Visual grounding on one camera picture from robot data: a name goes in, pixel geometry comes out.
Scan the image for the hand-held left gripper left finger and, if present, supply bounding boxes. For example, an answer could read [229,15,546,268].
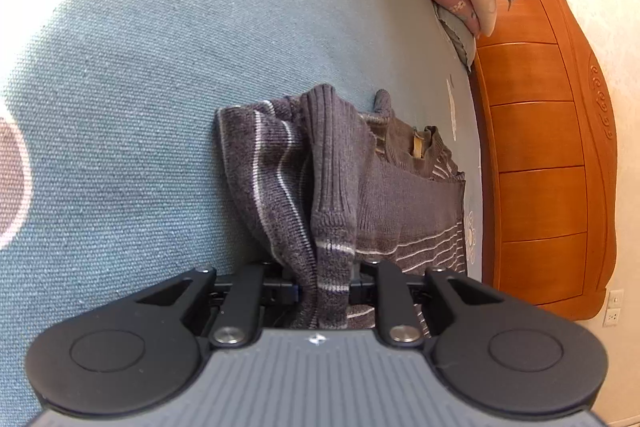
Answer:
[135,259,302,349]

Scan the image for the thin teal pillow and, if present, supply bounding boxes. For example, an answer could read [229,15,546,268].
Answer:
[433,2,479,74]

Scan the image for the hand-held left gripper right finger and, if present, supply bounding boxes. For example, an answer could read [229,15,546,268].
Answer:
[349,259,503,349]

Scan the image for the wooden bed headboard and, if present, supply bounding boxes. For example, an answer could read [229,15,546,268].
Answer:
[469,0,619,323]

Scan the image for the grey striped sweater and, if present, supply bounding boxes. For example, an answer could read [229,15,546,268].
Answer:
[215,84,469,339]

